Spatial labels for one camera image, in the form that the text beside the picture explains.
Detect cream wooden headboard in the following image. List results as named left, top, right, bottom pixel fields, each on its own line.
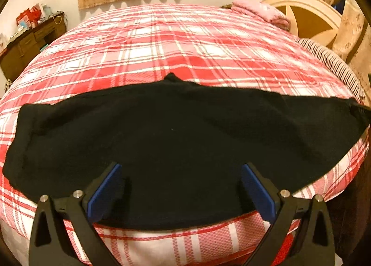
left=261, top=0, right=344, bottom=49

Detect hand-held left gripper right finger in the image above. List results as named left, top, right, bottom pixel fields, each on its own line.
left=240, top=163, right=337, bottom=266

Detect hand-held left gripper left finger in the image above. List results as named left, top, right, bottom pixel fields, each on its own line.
left=29, top=162, right=126, bottom=266

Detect striped pillow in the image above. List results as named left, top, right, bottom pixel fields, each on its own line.
left=296, top=38, right=366, bottom=101

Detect black pants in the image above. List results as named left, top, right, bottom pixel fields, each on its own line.
left=2, top=73, right=371, bottom=230

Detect pink folded blanket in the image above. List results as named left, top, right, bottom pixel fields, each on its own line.
left=231, top=0, right=291, bottom=31

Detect red plaid bed cover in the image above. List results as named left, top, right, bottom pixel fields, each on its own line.
left=0, top=3, right=370, bottom=266

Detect red gift bag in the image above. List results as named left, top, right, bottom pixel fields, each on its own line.
left=16, top=5, right=44, bottom=27

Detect beige floral long curtain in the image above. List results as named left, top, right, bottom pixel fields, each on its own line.
left=290, top=0, right=371, bottom=104

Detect brown wooden desk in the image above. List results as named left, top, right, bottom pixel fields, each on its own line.
left=0, top=14, right=66, bottom=81

